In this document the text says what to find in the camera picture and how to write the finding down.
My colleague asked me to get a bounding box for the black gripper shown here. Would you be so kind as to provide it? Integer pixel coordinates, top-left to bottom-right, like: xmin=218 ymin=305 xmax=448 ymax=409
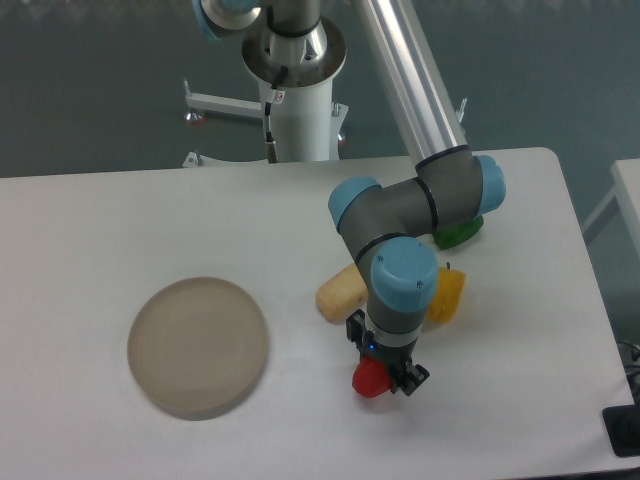
xmin=345 ymin=309 xmax=430 ymax=397

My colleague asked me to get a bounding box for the red pepper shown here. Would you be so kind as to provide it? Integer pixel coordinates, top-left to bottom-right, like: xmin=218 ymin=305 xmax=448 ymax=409
xmin=352 ymin=356 xmax=391 ymax=399

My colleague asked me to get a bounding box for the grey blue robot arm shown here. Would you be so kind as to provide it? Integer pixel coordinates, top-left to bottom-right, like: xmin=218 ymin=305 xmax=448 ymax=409
xmin=192 ymin=1 xmax=506 ymax=398

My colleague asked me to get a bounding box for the yellow pepper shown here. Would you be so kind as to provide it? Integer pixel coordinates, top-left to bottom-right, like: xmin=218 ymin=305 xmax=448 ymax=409
xmin=426 ymin=263 xmax=466 ymax=324

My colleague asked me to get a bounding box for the green pepper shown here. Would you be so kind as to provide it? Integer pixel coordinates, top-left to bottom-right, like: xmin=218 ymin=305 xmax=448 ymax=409
xmin=432 ymin=216 xmax=484 ymax=250

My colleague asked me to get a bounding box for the bread loaf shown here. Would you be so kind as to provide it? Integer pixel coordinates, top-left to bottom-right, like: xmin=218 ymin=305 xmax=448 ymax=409
xmin=315 ymin=263 xmax=368 ymax=323

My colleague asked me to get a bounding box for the beige round plate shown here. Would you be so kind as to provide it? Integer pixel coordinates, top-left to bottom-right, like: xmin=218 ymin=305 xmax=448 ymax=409
xmin=127 ymin=277 xmax=269 ymax=421

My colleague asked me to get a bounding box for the black device at edge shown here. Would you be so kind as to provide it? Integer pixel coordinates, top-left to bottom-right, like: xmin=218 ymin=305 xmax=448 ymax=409
xmin=602 ymin=404 xmax=639 ymax=458

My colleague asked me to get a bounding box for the white side table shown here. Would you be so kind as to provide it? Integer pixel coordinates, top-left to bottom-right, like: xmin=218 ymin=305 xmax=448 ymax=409
xmin=581 ymin=158 xmax=639 ymax=252

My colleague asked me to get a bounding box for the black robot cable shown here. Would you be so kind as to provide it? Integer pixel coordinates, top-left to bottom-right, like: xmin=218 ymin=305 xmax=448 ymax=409
xmin=262 ymin=64 xmax=289 ymax=164

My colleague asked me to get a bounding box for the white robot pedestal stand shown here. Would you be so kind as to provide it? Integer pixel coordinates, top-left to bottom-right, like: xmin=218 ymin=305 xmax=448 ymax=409
xmin=183 ymin=16 xmax=348 ymax=163

